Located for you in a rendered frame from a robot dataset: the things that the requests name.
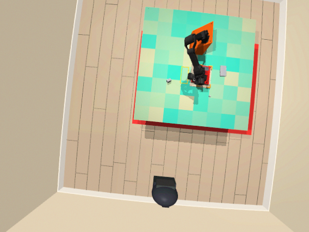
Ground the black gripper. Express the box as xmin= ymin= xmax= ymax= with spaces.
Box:
xmin=188 ymin=73 xmax=207 ymax=81

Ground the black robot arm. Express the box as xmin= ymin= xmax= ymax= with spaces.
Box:
xmin=184 ymin=30 xmax=209 ymax=85

